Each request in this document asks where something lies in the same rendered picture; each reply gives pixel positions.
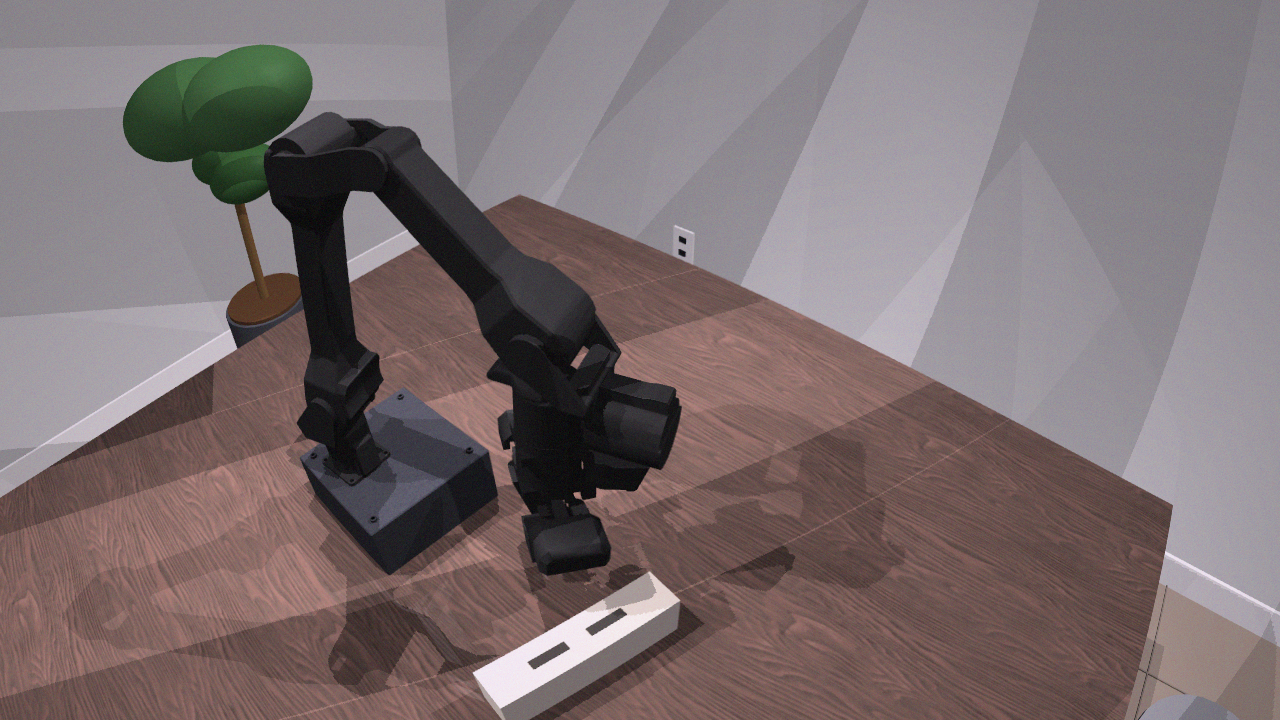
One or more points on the black two-prong charger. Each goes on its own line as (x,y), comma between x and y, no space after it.
(528,541)

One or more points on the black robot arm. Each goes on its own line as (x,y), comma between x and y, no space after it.
(535,318)

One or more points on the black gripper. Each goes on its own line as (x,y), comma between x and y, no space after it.
(563,538)

